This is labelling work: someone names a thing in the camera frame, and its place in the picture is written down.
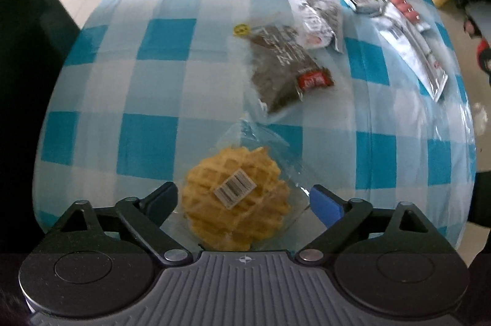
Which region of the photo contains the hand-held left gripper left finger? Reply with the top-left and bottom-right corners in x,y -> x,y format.
46,181 -> 192,267

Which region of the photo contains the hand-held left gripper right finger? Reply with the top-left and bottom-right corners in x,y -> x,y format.
295,184 -> 446,265

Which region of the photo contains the vacuum-packed sausage pack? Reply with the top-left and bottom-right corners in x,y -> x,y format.
389,0 -> 432,33

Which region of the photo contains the long white snack packet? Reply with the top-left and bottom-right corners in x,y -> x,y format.
374,2 -> 449,102

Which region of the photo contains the waffle packet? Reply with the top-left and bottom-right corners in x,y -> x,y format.
169,121 -> 311,252

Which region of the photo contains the white printed snack packet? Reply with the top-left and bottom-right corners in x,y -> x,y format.
286,0 -> 345,54

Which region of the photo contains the dark brown snack packet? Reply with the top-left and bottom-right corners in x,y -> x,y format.
228,13 -> 334,125

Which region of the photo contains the blue checkered cloth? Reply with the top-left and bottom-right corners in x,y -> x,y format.
33,0 -> 478,250

